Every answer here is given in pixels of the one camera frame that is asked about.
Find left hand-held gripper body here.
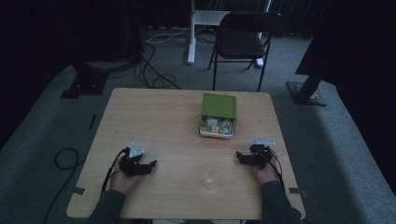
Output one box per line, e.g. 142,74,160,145
120,142,150,179

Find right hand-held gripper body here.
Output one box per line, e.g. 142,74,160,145
248,136,276,171

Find person's left hand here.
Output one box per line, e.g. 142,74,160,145
109,161,141,196

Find person's right hand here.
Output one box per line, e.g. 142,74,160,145
251,148,280,186

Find clear glass cup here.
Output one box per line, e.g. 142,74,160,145
200,165,225,191

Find pile of small packets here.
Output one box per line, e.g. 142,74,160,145
201,116,234,136

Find white box with green lid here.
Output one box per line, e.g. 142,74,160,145
198,92,238,140

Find black stand with bolted base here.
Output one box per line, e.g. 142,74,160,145
286,69,329,107

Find black stand base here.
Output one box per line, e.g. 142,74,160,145
60,60,110,100

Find black folding chair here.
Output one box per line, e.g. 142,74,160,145
207,11,283,92

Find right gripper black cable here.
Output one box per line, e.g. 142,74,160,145
257,151,286,189

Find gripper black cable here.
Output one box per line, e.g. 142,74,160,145
257,151,286,189
101,147,130,192

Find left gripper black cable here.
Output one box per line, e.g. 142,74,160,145
101,147,130,192

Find black floor cable loop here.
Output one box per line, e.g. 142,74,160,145
42,147,87,224

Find black tangled floor cables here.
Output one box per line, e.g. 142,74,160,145
106,41,182,91

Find white floor cable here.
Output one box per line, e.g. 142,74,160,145
145,26,191,45

